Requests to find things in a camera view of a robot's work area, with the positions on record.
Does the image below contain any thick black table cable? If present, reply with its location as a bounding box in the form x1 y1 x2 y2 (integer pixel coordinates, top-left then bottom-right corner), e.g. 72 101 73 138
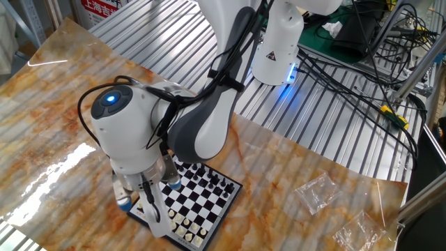
298 48 419 172

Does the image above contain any beige metal post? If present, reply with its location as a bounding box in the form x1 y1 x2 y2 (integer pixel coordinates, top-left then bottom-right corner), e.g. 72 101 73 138
43 0 66 31

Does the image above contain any green table mat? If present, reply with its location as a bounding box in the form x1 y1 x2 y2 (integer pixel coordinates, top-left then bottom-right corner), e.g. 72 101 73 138
298 0 372 66

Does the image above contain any aluminium profile post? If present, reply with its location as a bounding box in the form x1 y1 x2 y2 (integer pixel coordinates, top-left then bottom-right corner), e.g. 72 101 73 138
392 34 446 104

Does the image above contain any grey metal bar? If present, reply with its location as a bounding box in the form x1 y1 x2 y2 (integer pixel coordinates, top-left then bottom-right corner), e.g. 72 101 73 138
365 0 414 60

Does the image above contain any aluminium profile rail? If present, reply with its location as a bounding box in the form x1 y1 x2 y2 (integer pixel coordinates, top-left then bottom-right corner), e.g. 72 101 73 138
397 170 446 226

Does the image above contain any clear plastic zip bag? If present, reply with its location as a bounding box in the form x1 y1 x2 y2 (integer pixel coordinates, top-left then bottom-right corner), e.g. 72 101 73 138
332 209 387 251
293 172 343 216

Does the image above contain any yellow handled screwdriver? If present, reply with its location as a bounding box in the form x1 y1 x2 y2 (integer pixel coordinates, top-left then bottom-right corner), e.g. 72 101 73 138
353 85 410 130

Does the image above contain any black framed folding chessboard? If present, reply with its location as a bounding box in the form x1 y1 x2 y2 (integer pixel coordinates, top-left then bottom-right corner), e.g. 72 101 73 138
126 158 244 251

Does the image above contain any crumpled white tissue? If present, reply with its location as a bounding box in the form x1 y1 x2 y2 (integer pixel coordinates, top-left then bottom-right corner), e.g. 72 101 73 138
321 20 344 39

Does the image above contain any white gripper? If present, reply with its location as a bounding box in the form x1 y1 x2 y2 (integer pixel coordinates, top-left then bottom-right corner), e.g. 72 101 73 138
138 181 173 239

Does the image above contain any red and white sign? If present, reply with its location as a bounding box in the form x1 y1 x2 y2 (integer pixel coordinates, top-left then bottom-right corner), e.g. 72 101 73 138
79 0 122 28

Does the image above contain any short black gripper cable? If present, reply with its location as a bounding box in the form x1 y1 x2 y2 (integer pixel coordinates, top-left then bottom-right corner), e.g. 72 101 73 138
141 179 162 224

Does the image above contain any orange marble pattern mat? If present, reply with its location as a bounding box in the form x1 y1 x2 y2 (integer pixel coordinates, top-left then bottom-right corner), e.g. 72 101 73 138
0 17 408 251

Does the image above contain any silver ribbed bar blue cap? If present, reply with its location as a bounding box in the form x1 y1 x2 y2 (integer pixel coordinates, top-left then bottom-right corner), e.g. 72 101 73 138
111 170 134 213
160 153 183 191

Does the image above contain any long black arm cable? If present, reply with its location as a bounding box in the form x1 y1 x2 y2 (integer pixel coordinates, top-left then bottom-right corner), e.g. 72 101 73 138
76 0 276 151

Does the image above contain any black fabric pouch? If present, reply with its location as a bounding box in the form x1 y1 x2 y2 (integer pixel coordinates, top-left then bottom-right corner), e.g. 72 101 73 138
330 6 383 60

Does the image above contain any grey slotted steel upright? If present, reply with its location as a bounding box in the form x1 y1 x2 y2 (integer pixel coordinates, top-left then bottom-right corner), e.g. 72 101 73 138
19 0 48 46

